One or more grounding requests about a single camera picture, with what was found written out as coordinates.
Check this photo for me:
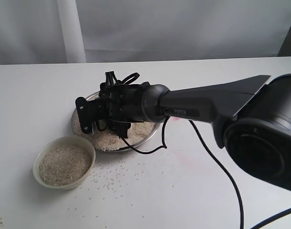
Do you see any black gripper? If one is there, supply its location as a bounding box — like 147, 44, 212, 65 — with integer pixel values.
75, 82, 150, 138

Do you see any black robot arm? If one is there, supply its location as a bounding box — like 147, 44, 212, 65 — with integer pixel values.
75, 72, 291, 191

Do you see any steel plate of rice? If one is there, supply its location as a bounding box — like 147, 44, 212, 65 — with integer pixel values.
70, 91, 161, 152

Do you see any white bowl of rice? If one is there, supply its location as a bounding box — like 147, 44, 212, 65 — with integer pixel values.
32, 136, 96, 190

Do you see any white backdrop curtain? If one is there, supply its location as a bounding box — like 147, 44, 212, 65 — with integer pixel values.
0, 0, 291, 64

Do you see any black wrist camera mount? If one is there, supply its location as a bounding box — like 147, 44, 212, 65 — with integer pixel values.
99, 71, 140, 96

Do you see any black cable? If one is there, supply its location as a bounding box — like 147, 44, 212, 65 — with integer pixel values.
95, 116, 291, 229

